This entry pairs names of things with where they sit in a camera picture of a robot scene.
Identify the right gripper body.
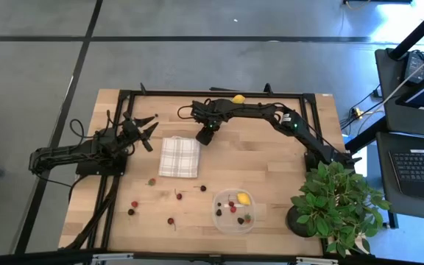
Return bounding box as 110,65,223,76
191,98,224,130

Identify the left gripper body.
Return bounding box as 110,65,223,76
118,116,144,149

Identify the clear plastic tupperware container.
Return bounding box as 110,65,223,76
211,188,256,236

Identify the folded plaid cloth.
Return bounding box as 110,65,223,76
158,135,202,179

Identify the potted green plant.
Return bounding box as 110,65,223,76
286,160,392,258

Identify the black rig beam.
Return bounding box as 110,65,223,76
0,249,424,265

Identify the black diagonal strut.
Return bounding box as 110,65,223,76
344,116,389,155

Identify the black power adapter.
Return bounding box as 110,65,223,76
404,50,424,85

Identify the black laptop keyboard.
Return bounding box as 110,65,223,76
387,148,424,202

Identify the black rig pole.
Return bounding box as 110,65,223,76
387,0,424,61

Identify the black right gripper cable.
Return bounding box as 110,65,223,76
177,105,195,121

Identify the black aluminium table frame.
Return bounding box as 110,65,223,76
59,82,363,258

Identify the white cable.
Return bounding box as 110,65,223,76
379,44,424,107

